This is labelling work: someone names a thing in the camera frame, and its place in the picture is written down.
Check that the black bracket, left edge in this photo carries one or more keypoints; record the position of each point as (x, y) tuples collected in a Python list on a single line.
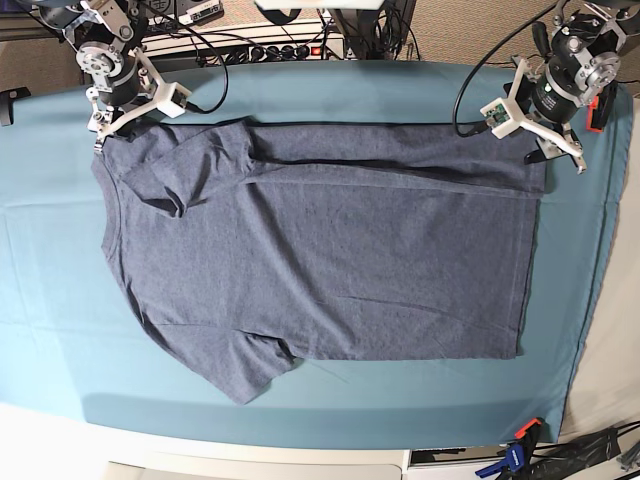
[(7, 99)]

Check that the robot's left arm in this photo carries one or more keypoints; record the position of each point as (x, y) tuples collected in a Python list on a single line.
[(581, 59)]

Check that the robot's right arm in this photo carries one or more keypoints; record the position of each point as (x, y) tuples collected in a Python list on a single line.
[(107, 38)]

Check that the orange black clamp, top right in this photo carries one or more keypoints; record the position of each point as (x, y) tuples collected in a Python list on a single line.
[(600, 108)]

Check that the power strip with red switch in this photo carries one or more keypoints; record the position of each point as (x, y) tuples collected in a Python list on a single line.
[(331, 49)]

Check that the black bag, bottom right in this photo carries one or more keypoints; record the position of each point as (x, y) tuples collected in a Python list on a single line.
[(564, 460)]

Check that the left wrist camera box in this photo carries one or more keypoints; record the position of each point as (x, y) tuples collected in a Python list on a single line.
[(502, 116)]

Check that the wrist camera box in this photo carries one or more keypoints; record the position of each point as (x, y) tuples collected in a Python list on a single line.
[(502, 116), (172, 99)]

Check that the robot's right gripper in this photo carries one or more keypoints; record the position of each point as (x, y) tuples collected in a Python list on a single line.
[(123, 80)]

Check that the robot's left gripper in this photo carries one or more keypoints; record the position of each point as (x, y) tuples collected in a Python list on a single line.
[(549, 99)]

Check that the blue-grey T-shirt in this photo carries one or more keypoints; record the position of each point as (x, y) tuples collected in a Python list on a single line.
[(241, 248)]

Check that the blue orange clamp, bottom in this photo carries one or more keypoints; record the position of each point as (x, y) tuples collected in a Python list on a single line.
[(517, 455)]

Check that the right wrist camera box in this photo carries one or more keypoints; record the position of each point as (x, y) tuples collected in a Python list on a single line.
[(172, 99)]

